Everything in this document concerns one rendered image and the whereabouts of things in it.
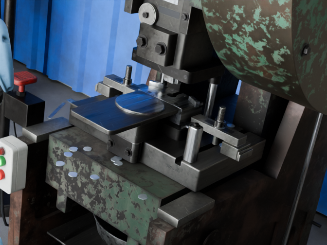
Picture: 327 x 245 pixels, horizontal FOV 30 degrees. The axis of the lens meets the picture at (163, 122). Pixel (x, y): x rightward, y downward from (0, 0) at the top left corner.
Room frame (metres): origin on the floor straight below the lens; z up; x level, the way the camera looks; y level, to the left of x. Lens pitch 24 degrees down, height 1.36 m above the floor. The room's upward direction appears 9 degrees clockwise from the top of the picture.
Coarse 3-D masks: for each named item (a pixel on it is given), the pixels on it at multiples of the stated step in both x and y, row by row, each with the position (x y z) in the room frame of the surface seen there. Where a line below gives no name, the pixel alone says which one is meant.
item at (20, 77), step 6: (18, 72) 1.53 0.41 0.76; (24, 72) 1.54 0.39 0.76; (18, 78) 1.49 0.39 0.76; (24, 78) 1.50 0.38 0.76; (30, 78) 1.51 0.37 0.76; (36, 78) 1.52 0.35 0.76; (18, 84) 1.48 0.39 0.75; (24, 84) 1.49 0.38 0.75; (18, 90) 1.51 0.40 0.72; (24, 90) 1.52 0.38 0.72
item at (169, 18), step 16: (144, 0) 1.48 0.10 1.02; (160, 0) 1.45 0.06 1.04; (176, 0) 1.42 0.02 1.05; (144, 16) 1.45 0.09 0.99; (160, 16) 1.44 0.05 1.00; (176, 16) 1.41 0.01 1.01; (144, 32) 1.43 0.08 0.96; (160, 32) 1.40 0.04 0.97; (176, 32) 1.41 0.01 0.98; (144, 48) 1.43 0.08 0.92; (160, 48) 1.38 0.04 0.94; (176, 48) 1.41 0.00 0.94; (192, 48) 1.42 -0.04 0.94; (208, 48) 1.47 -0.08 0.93; (160, 64) 1.39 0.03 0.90; (176, 64) 1.40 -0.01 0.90; (192, 64) 1.43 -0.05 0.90
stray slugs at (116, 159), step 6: (228, 126) 1.53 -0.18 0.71; (234, 126) 1.54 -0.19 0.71; (72, 150) 1.36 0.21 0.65; (90, 150) 1.37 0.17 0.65; (66, 156) 1.32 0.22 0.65; (60, 162) 1.28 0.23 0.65; (114, 162) 1.33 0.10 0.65; (120, 162) 1.33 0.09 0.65; (72, 174) 1.24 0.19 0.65; (144, 198) 1.18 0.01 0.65
